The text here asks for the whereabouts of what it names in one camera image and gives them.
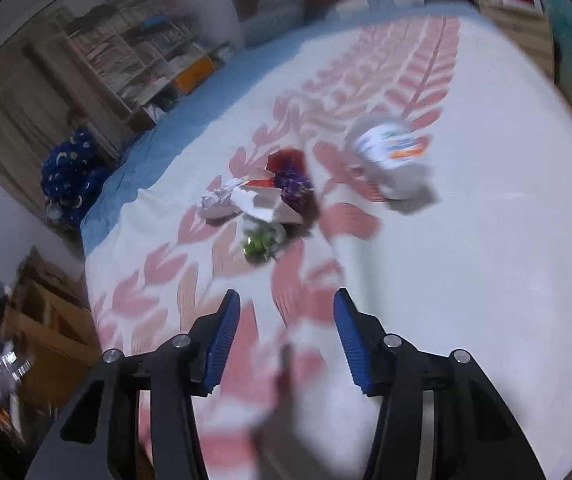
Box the green clear plastic wrapper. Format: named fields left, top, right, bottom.
left=242, top=216, right=287, bottom=263

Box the red white torn wrapper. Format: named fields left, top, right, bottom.
left=232, top=148, right=314, bottom=224

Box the purple candy wrapper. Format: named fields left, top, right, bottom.
left=274, top=170, right=314, bottom=212

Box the white yogurt cup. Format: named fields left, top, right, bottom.
left=342, top=112, right=438, bottom=214

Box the white pink leaf blanket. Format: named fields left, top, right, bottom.
left=83, top=14, right=572, bottom=480

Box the bed with blue sheet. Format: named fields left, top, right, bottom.
left=79, top=0, right=572, bottom=480

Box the wooden desk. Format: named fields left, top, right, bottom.
left=1, top=247, right=100, bottom=408

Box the dark blue star-pattern cloth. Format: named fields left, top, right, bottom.
left=41, top=127, right=111, bottom=229

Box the white bookshelf with books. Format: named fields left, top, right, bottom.
left=52, top=0, right=234, bottom=131

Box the beige curtain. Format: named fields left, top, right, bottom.
left=0, top=44, right=117, bottom=216

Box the plaid grey pillow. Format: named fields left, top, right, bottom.
left=240, top=0, right=306, bottom=48

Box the white pillow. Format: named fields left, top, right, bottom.
left=329, top=0, right=425, bottom=18

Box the beige wooden nightstand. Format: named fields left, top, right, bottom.
left=477, top=0, right=555, bottom=80

